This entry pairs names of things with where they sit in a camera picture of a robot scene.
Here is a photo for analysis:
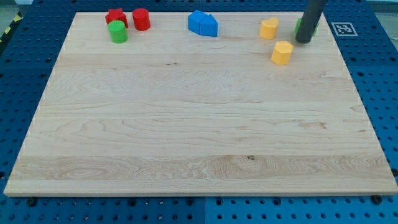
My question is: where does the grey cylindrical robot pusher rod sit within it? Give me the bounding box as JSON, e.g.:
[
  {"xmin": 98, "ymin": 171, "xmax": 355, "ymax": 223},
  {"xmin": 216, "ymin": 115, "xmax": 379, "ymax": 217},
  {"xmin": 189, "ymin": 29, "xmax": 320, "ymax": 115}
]
[{"xmin": 295, "ymin": 0, "xmax": 327, "ymax": 44}]

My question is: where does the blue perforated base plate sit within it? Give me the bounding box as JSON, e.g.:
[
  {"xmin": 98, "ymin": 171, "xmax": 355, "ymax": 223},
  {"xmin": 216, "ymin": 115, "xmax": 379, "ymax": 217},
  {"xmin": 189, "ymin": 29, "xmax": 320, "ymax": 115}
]
[{"xmin": 1, "ymin": 0, "xmax": 397, "ymax": 223}]

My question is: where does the yellow heart block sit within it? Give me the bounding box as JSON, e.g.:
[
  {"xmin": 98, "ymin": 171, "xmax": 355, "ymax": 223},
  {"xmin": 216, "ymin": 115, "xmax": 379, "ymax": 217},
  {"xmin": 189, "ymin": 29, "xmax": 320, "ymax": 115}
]
[{"xmin": 259, "ymin": 17, "xmax": 279, "ymax": 40}]

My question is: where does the green block behind rod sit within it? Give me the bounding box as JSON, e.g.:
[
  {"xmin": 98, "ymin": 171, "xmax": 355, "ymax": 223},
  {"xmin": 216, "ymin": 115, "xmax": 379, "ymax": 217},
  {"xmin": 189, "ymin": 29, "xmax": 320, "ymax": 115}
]
[{"xmin": 294, "ymin": 17, "xmax": 319, "ymax": 35}]

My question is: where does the red star block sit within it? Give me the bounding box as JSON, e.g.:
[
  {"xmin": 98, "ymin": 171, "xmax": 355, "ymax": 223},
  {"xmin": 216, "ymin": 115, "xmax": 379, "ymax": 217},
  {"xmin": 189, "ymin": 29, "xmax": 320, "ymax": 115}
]
[{"xmin": 105, "ymin": 8, "xmax": 128, "ymax": 28}]

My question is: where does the blue cube block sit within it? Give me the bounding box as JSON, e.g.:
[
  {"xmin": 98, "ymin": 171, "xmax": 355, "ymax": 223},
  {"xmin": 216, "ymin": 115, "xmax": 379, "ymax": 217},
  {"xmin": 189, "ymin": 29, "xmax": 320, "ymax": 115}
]
[{"xmin": 188, "ymin": 10, "xmax": 207, "ymax": 35}]

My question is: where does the green cylinder block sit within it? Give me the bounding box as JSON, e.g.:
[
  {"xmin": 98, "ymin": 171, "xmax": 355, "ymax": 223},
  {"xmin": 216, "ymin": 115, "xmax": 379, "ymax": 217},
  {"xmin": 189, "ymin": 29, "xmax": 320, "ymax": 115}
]
[{"xmin": 108, "ymin": 20, "xmax": 128, "ymax": 44}]

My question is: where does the yellow hexagon block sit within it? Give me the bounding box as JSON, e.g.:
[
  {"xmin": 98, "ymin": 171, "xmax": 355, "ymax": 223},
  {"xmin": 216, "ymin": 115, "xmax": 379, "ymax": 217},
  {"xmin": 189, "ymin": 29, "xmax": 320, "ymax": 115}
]
[{"xmin": 271, "ymin": 41, "xmax": 294, "ymax": 65}]

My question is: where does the wooden board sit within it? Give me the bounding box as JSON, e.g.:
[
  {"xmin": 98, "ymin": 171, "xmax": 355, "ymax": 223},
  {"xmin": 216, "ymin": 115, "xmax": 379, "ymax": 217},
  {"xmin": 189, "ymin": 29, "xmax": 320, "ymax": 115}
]
[{"xmin": 4, "ymin": 12, "xmax": 397, "ymax": 197}]

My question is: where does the white fiducial marker tag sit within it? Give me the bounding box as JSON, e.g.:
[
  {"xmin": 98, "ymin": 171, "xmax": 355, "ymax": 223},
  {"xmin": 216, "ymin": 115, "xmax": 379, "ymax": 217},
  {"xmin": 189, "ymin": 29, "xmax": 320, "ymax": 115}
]
[{"xmin": 331, "ymin": 22, "xmax": 358, "ymax": 37}]

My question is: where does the blue pentagon block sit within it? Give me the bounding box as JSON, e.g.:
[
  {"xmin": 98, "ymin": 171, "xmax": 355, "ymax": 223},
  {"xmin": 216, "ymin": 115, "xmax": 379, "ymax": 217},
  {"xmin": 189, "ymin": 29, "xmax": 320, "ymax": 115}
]
[{"xmin": 200, "ymin": 14, "xmax": 218, "ymax": 37}]

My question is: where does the red cylinder block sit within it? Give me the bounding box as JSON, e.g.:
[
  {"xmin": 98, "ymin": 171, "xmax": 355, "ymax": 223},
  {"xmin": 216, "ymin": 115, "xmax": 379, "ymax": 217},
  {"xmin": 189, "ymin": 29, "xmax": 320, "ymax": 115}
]
[{"xmin": 132, "ymin": 8, "xmax": 150, "ymax": 31}]

